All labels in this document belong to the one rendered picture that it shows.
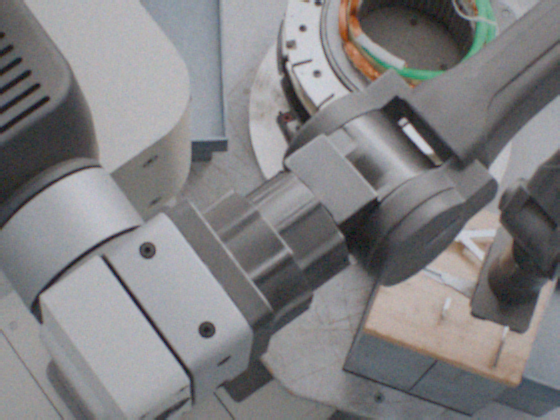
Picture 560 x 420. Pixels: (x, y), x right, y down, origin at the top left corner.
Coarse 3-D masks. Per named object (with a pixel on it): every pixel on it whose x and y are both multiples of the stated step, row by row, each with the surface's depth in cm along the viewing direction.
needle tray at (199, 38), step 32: (160, 0) 167; (192, 0) 168; (192, 32) 166; (192, 64) 165; (224, 64) 161; (192, 96) 164; (224, 96) 159; (192, 128) 162; (224, 128) 159; (192, 160) 186
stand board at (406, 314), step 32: (480, 224) 156; (448, 256) 155; (384, 288) 153; (416, 288) 153; (448, 288) 154; (544, 288) 154; (384, 320) 152; (416, 320) 152; (448, 320) 152; (480, 320) 153; (448, 352) 151; (480, 352) 151; (512, 352) 152; (512, 384) 151
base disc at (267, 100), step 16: (272, 48) 190; (272, 64) 190; (256, 80) 189; (272, 80) 189; (256, 96) 188; (272, 96) 188; (256, 112) 187; (272, 112) 187; (256, 128) 187; (272, 128) 187; (256, 144) 186; (272, 144) 186; (256, 160) 185; (272, 160) 185; (496, 160) 187; (496, 176) 186
